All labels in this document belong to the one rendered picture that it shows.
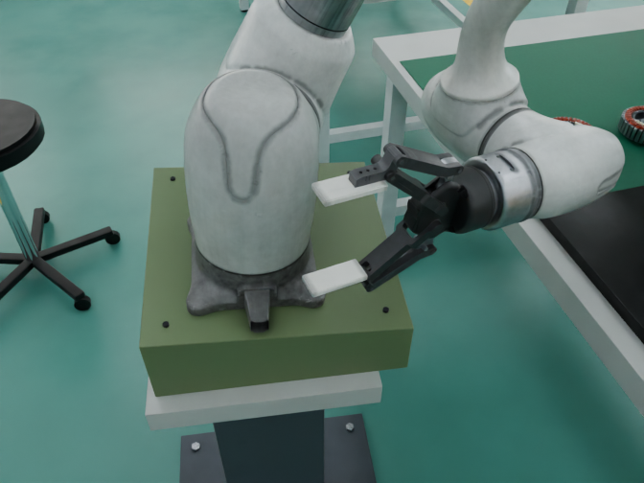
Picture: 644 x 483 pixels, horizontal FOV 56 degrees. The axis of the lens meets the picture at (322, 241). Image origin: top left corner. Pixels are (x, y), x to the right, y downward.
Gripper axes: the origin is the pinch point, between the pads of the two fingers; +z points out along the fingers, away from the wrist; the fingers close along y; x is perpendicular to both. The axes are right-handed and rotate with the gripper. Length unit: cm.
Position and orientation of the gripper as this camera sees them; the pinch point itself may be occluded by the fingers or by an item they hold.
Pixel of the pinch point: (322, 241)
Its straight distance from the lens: 63.1
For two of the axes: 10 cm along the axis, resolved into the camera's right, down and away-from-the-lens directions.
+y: 0.9, -7.0, -7.1
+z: -8.9, 2.6, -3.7
